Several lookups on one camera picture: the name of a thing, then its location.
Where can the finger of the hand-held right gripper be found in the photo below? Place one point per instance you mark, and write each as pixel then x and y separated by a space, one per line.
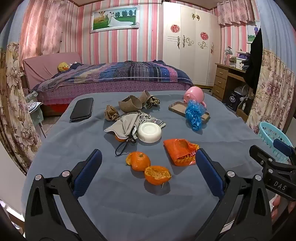
pixel 282 148
pixel 266 157

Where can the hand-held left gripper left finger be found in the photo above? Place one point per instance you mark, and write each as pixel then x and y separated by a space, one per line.
pixel 89 171

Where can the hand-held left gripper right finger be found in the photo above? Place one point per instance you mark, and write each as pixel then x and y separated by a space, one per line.
pixel 209 172

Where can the turquoise plastic basket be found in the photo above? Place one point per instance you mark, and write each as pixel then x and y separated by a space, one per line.
pixel 266 132

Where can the orange snack bag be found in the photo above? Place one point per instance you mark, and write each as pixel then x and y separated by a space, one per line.
pixel 179 150

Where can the small orange peel piece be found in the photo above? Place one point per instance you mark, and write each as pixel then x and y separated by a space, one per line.
pixel 119 138

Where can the partly peeled orange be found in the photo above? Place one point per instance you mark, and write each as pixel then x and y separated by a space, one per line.
pixel 138 161

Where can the grey cloth pouch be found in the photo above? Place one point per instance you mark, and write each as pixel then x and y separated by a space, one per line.
pixel 124 125

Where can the blue plastic bag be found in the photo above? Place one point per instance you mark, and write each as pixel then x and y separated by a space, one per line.
pixel 194 115

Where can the brown paper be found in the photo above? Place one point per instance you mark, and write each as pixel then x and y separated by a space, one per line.
pixel 111 113

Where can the white bowl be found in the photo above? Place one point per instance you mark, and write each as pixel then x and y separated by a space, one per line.
pixel 149 132

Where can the patterned snack packet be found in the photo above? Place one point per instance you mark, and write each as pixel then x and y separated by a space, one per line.
pixel 150 119

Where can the dark paper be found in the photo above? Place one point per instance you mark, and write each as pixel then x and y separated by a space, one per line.
pixel 153 102

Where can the person's right hand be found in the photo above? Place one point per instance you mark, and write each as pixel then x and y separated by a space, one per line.
pixel 275 205

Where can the cardboard box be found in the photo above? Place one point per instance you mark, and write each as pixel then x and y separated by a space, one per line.
pixel 245 107

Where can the grey tablecloth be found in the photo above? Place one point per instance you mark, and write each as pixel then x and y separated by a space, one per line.
pixel 129 208

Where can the blue and floral curtain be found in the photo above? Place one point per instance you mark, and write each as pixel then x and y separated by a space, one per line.
pixel 275 88

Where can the black phone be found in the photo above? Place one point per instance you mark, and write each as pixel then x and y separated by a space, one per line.
pixel 82 109

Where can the black box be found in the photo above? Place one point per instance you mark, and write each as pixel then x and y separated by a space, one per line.
pixel 232 100

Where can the white fan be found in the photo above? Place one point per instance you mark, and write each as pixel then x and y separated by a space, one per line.
pixel 241 91

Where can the brown phone case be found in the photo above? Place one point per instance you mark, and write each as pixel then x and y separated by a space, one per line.
pixel 177 107

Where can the pink pig mug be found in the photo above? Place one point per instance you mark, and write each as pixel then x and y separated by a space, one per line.
pixel 194 93

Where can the small green stool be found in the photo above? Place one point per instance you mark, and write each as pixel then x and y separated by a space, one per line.
pixel 34 109

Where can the black hanging garment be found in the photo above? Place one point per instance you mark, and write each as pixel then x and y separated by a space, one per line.
pixel 254 67

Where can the purple dotted bed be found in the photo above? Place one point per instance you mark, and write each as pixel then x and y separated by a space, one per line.
pixel 104 87

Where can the wooden desk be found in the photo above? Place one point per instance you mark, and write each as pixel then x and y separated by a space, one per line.
pixel 220 78

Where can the beige floral curtain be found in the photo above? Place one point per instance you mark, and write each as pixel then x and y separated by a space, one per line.
pixel 13 111

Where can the white box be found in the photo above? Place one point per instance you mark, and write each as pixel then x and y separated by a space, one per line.
pixel 236 62

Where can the dark blue cloth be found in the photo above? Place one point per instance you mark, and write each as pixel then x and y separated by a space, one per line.
pixel 75 66

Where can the yellow duck plush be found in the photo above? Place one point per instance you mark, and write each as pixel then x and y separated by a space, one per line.
pixel 63 67

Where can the bed with striped blanket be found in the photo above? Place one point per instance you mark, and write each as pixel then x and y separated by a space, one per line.
pixel 129 71

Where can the desk lamp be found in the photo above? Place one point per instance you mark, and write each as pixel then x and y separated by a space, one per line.
pixel 227 52

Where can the white wardrobe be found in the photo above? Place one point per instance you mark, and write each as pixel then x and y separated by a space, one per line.
pixel 192 60

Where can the pink headboard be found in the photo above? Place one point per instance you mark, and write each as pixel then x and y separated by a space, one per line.
pixel 41 67

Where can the red paper decoration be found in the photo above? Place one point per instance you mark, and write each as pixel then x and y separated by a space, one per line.
pixel 204 36
pixel 175 27

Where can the pink floral valance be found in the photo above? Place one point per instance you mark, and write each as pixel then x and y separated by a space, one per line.
pixel 234 12

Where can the pink curtain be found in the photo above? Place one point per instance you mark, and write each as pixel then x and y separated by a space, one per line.
pixel 46 30

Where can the small wall picture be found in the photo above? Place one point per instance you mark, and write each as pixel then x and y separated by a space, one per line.
pixel 252 32

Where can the framed wall picture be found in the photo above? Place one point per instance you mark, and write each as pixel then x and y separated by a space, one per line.
pixel 113 19

